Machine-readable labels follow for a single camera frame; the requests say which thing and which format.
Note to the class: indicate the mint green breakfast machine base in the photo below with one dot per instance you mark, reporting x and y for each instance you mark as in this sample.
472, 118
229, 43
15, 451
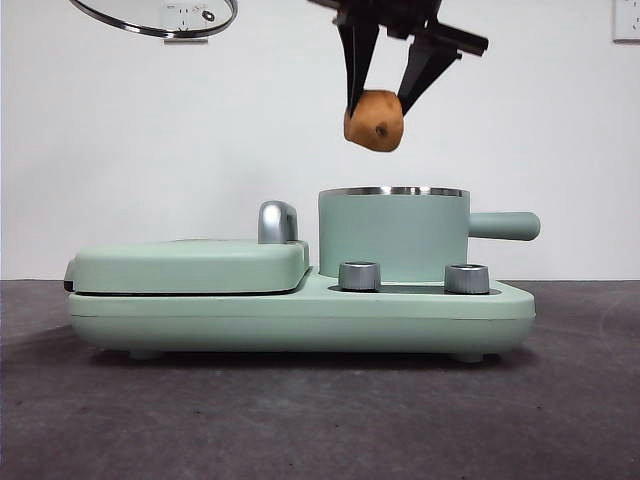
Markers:
300, 320

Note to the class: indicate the glass pot lid green knob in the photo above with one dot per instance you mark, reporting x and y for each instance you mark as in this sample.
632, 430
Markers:
150, 15

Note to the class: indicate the white wall socket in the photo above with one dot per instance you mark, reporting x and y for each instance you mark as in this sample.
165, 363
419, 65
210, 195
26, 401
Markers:
629, 20
180, 40

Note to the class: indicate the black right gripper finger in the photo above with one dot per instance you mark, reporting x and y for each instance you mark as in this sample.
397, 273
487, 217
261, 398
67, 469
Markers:
356, 60
425, 70

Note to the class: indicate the silver control knob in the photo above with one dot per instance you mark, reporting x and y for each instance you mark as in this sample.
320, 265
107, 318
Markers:
466, 279
359, 276

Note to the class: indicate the mint green griddle cover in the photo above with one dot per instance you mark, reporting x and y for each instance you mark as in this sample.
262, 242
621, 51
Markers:
185, 267

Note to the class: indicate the brown potato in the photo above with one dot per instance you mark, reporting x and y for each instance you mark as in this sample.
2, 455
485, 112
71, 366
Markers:
375, 125

